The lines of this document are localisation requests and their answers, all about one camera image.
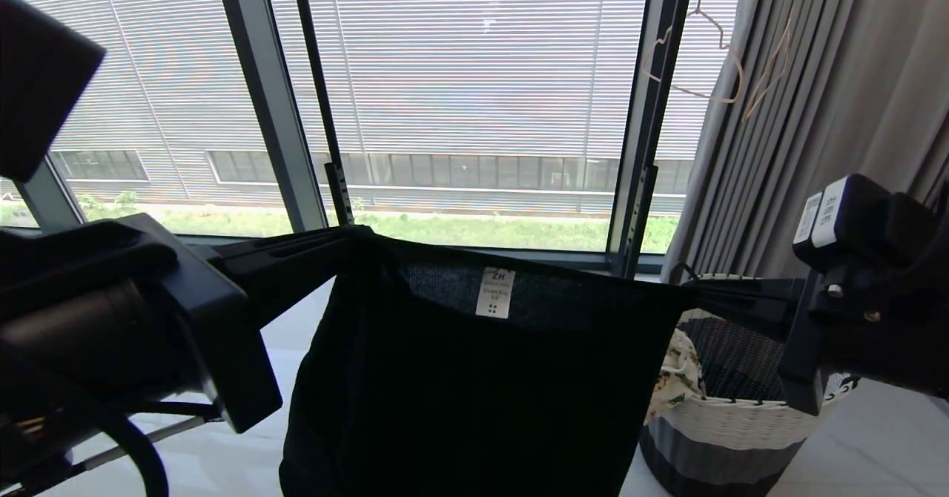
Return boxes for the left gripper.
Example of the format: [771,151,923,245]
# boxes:
[0,214,284,435]

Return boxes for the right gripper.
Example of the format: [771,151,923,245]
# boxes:
[777,260,949,418]

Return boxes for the pink clothes hanger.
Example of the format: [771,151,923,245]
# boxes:
[744,0,810,124]
[641,0,745,105]

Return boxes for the black garment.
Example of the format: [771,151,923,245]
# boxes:
[279,231,695,497]

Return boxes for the white laundry basket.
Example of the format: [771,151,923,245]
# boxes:
[639,263,861,497]

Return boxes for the cream printed garment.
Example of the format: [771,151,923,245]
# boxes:
[644,328,707,424]

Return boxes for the beige curtain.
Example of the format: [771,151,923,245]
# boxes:
[660,0,949,284]

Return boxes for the window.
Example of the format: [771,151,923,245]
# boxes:
[0,0,742,275]

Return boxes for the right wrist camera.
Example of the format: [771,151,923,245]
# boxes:
[792,174,939,277]

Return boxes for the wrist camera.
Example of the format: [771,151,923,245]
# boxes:
[792,174,939,277]
[0,0,106,183]

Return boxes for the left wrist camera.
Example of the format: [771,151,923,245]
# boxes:
[0,0,106,183]

